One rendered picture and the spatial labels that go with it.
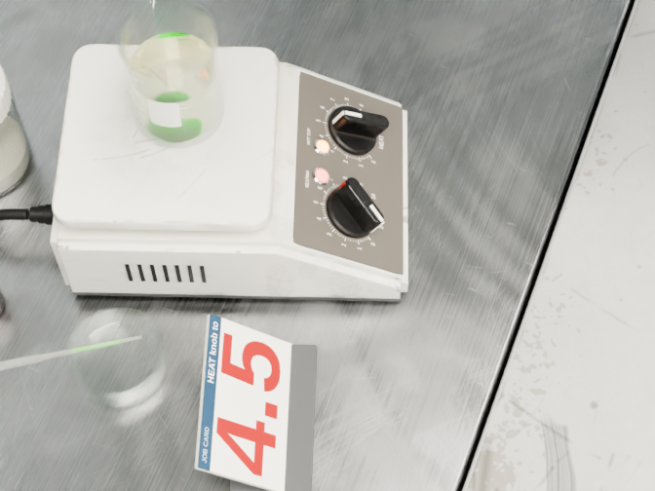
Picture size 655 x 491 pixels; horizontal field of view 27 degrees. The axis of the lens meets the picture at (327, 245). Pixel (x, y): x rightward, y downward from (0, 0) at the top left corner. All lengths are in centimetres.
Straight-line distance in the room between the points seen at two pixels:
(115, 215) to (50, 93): 18
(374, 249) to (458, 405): 10
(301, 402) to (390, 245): 10
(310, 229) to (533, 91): 21
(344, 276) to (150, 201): 12
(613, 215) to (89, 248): 32
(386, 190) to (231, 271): 11
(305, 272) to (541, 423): 16
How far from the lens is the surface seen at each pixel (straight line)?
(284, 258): 75
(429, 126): 87
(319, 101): 81
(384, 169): 81
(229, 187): 75
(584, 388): 80
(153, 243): 76
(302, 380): 78
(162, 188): 75
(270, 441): 76
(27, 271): 84
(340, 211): 77
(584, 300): 82
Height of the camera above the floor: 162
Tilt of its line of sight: 61 degrees down
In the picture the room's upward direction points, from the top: straight up
